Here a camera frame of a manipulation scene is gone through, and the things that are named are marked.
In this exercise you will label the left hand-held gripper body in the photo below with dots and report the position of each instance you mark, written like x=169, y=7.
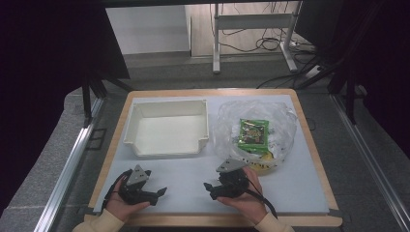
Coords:
x=138, y=185

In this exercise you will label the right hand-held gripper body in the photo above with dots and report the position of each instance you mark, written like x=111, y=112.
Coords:
x=230, y=182

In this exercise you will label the person's left hand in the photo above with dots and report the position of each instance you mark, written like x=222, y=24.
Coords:
x=124, y=206

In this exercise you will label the person's right hand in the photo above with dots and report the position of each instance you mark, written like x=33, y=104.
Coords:
x=246, y=203

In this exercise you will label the yellow banana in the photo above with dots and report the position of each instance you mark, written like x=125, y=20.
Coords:
x=264, y=162

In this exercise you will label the white plastic bin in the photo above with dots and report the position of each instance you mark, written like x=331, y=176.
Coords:
x=167, y=135

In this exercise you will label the green snack packet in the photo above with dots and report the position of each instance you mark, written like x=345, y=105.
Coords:
x=253, y=135

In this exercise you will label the clear plastic bag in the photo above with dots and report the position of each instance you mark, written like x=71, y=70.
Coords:
x=280, y=129

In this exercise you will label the black stand legs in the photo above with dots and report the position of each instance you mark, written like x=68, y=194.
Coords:
x=93, y=88
x=341, y=77

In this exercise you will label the white power strip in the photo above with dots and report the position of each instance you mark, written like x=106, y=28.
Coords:
x=314, y=71

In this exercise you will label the white cabinet panel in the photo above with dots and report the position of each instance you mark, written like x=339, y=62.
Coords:
x=148, y=29

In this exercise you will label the dark curtain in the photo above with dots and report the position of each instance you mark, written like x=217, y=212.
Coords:
x=380, y=64
x=48, y=64

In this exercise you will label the black floor bracket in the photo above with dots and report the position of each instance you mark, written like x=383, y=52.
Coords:
x=96, y=138

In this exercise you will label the aluminium rail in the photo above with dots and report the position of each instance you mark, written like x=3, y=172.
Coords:
x=370, y=161
x=64, y=170

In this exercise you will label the white metal desk frame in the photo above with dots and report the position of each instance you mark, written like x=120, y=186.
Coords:
x=254, y=22

